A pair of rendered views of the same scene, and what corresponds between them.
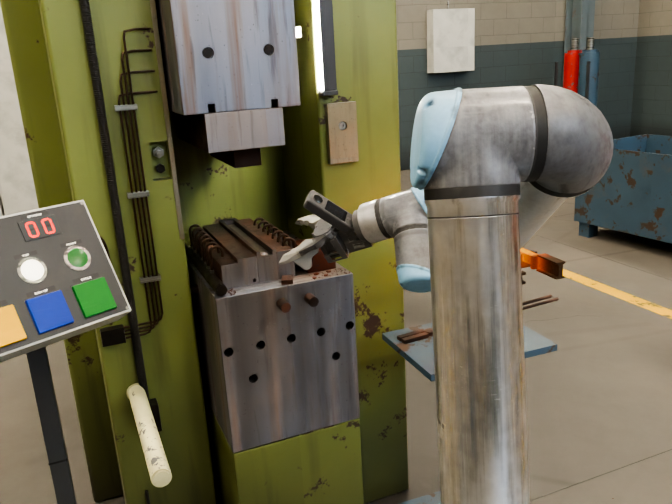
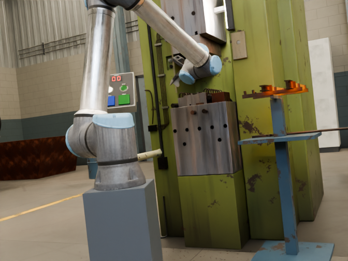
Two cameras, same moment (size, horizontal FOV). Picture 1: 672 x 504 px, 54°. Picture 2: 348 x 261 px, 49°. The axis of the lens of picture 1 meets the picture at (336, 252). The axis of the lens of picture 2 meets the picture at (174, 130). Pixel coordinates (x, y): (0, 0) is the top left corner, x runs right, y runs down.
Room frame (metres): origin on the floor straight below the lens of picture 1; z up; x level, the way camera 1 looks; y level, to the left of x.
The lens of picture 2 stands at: (-0.11, -1.55, 0.80)
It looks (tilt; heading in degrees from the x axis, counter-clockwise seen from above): 1 degrees down; 48
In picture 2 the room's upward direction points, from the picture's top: 6 degrees counter-clockwise
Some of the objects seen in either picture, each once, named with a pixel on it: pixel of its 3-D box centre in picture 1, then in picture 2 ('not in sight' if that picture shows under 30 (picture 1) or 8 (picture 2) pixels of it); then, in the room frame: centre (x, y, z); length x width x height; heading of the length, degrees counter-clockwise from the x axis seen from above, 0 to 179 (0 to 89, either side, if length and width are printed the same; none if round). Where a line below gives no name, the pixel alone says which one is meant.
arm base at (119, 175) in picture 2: not in sight; (119, 172); (0.68, -0.35, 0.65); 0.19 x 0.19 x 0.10
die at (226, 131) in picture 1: (225, 124); (198, 48); (1.85, 0.29, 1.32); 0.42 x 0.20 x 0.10; 22
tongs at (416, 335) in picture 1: (482, 317); (305, 132); (1.88, -0.44, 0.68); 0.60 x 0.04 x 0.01; 117
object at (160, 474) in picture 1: (147, 430); (144, 156); (1.44, 0.49, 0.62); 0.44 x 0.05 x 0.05; 22
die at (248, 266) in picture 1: (237, 248); (203, 100); (1.85, 0.29, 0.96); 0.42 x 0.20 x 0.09; 22
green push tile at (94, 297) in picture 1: (94, 297); (124, 100); (1.35, 0.53, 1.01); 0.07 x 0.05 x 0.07; 137
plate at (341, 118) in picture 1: (341, 132); (238, 45); (1.90, -0.04, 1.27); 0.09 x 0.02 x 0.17; 112
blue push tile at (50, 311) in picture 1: (49, 312); (109, 101); (1.28, 0.60, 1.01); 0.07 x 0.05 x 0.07; 137
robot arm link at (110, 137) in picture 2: not in sight; (113, 135); (0.68, -0.34, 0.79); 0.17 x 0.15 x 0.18; 91
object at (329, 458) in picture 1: (274, 456); (222, 201); (1.88, 0.24, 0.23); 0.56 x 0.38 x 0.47; 22
